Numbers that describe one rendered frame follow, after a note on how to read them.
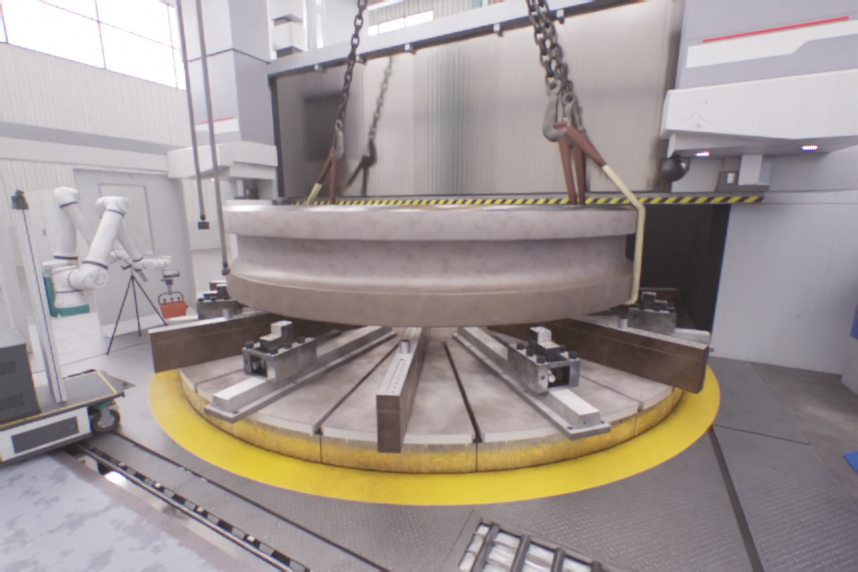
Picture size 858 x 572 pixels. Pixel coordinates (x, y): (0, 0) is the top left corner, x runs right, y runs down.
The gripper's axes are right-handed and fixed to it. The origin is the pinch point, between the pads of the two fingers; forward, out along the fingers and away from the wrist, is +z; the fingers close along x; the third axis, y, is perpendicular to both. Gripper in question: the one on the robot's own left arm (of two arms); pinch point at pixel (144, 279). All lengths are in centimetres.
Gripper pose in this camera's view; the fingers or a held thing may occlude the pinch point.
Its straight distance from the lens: 435.9
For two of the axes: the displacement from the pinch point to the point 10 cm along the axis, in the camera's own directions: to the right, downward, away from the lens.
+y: 6.6, -5.2, 5.4
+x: -6.5, -0.3, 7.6
